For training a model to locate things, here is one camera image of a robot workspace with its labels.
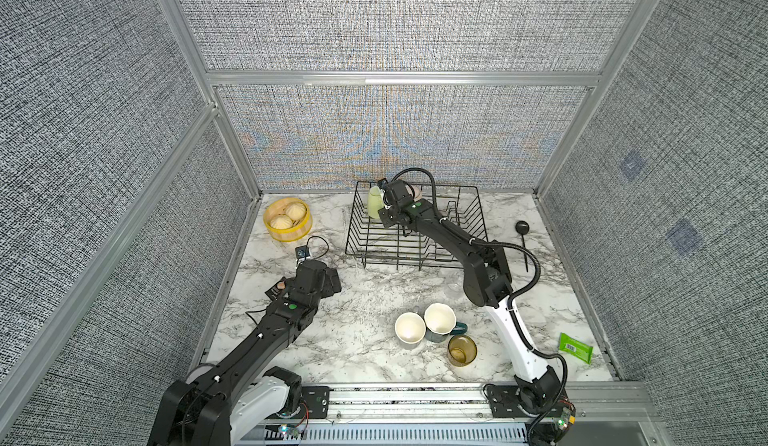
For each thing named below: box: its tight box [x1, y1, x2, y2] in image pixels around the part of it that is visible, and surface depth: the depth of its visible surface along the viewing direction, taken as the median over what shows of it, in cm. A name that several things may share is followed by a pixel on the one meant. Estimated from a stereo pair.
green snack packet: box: [558, 332, 593, 364], surface depth 83 cm
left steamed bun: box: [270, 214, 293, 229], surface depth 105 cm
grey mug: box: [394, 306, 427, 350], surface depth 80 cm
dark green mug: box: [424, 302, 468, 343], surface depth 80 cm
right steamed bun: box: [286, 203, 307, 222], surface depth 108 cm
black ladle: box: [515, 220, 530, 273], surface depth 108 cm
